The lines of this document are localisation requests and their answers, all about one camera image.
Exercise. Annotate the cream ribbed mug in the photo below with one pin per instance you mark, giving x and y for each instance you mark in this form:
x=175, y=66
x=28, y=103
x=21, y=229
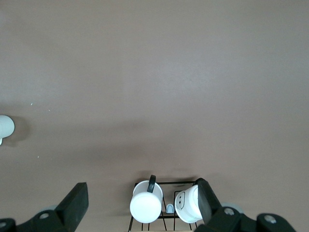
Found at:
x=6, y=128

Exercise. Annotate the white mug with face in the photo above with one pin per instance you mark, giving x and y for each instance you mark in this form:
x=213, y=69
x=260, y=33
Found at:
x=188, y=207

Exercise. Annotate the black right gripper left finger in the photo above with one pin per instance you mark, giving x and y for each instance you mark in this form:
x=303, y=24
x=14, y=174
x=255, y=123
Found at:
x=72, y=205

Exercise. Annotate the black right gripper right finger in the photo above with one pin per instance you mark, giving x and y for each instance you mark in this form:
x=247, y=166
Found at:
x=205, y=205

